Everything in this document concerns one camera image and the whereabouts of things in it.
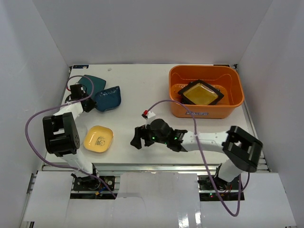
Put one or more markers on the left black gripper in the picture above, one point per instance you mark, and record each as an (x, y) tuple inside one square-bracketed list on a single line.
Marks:
[(89, 104)]

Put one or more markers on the dark blue shell plate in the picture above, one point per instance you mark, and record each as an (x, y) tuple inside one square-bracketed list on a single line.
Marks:
[(108, 99)]

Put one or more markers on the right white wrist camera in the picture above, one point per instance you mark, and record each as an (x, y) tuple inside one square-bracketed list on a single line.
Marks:
[(149, 116)]

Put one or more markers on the aluminium table front rail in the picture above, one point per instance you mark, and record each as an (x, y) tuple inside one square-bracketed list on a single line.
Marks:
[(104, 167)]

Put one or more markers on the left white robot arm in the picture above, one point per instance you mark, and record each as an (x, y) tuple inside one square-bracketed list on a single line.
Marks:
[(61, 134)]

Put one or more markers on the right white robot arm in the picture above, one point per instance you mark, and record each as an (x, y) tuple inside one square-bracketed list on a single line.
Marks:
[(242, 149)]

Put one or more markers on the orange plastic bin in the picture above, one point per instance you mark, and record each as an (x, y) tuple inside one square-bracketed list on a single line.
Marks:
[(224, 78)]

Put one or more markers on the yellow rounded plate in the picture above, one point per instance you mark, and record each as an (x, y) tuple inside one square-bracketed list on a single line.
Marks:
[(98, 139)]

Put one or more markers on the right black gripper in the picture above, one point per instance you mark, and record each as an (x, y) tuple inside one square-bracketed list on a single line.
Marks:
[(140, 132)]

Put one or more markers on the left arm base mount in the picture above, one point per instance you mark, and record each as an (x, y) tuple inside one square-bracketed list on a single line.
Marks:
[(93, 189)]

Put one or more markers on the black and amber square plate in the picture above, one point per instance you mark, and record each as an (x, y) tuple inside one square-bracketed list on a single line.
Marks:
[(200, 93)]

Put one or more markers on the teal square plate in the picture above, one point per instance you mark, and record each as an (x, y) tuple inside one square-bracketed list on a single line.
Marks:
[(92, 83)]

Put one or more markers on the blue table label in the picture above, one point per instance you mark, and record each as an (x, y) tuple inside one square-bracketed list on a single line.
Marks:
[(80, 66)]

